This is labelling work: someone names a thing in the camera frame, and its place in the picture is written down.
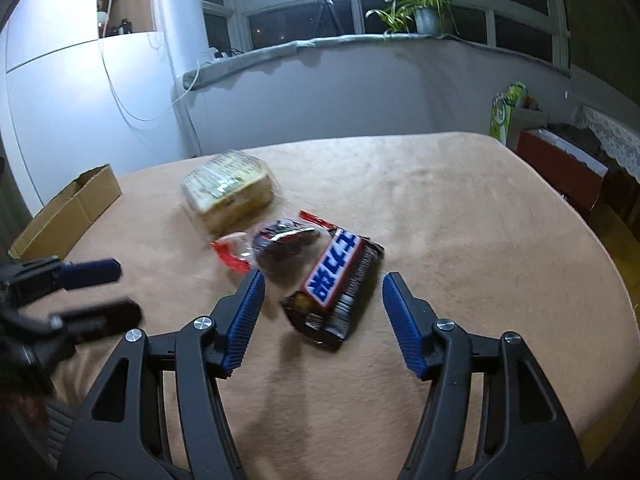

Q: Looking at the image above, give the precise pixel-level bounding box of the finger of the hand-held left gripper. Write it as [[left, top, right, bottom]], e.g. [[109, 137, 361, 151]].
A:
[[54, 258, 124, 292], [49, 299, 144, 345]]

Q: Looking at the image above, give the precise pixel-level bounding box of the dark curtain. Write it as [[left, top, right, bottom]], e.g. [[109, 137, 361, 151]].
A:
[[555, 0, 640, 92]]

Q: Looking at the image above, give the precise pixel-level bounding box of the bagged sliced bread loaf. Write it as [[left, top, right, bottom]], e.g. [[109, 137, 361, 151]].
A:
[[180, 150, 277, 235]]

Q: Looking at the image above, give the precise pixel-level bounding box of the grey sill padding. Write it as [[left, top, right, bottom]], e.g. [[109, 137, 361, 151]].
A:
[[182, 32, 572, 92]]

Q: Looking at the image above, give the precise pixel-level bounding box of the white lace cloth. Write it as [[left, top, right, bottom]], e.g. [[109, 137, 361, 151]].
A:
[[571, 104, 640, 183]]

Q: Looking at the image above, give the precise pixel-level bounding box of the cardboard box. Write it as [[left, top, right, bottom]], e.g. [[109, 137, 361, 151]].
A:
[[9, 164, 124, 262]]

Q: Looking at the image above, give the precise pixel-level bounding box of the clear red-edged dark snack packet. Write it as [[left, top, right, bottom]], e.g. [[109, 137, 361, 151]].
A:
[[210, 210, 333, 288]]

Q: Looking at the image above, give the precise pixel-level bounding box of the light tripod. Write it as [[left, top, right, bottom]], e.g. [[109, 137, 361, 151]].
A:
[[309, 0, 347, 42]]

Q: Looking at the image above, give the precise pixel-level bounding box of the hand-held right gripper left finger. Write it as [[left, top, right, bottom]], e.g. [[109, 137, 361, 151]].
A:
[[57, 270, 266, 480]]

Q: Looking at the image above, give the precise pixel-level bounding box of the potted spider plant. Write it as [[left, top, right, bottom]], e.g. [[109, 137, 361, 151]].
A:
[[365, 0, 470, 42]]

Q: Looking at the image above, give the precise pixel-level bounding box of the large brown chocolate bar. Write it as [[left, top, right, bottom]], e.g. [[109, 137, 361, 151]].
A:
[[280, 227, 386, 352]]

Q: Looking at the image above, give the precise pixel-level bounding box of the green printed bag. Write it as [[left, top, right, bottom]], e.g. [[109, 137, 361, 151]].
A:
[[488, 82, 529, 145]]

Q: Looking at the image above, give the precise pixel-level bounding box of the white cable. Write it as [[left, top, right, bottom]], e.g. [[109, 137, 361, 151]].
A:
[[96, 5, 202, 123]]

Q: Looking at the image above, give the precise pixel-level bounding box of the red box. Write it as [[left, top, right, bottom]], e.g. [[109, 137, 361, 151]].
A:
[[515, 127, 610, 213]]

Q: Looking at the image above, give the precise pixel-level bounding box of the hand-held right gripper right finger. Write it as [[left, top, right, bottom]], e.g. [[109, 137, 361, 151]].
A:
[[382, 272, 586, 480]]

